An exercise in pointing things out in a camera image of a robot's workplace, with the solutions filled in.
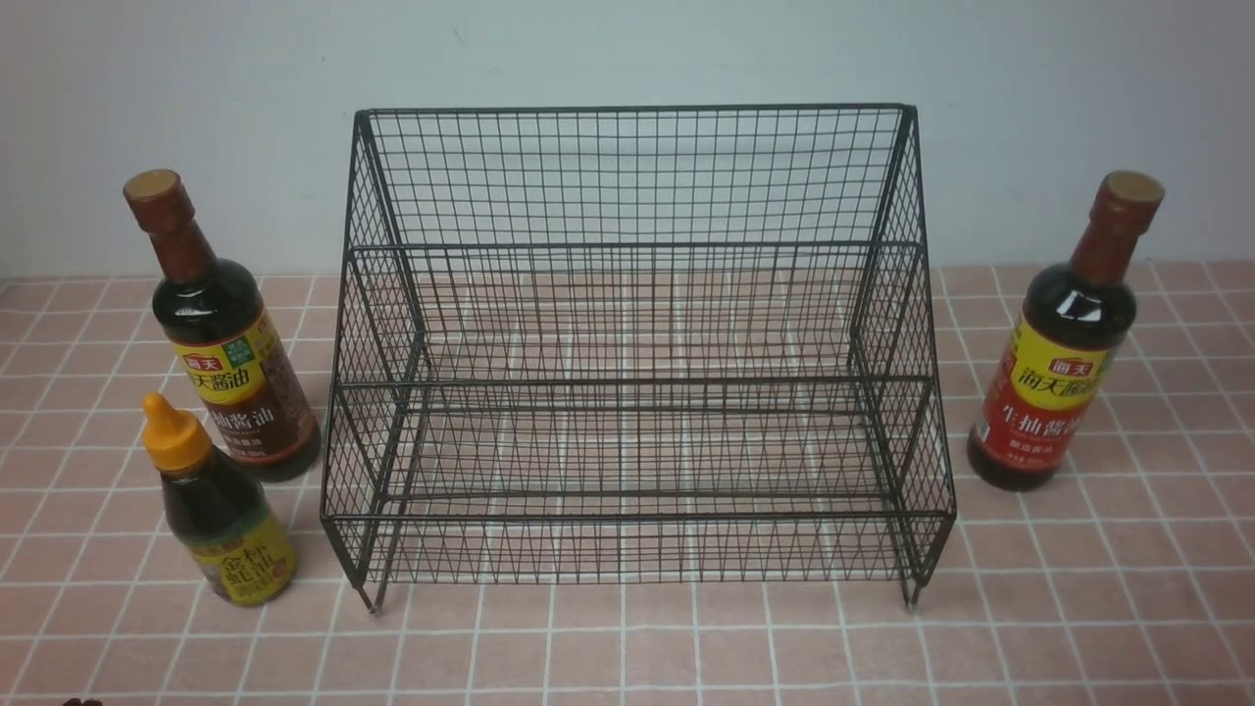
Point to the brown-label soy sauce bottle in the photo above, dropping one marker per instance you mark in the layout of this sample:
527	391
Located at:
213	313

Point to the small orange-cap sauce bottle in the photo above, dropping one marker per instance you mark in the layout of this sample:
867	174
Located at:
216	511

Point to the red-label soy sauce bottle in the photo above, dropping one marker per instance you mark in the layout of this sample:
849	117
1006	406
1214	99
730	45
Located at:
1074	318

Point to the pink checkered tablecloth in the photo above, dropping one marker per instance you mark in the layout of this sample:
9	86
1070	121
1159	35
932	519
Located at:
1126	581

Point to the black wire mesh rack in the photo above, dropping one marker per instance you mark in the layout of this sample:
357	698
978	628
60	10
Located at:
636	344

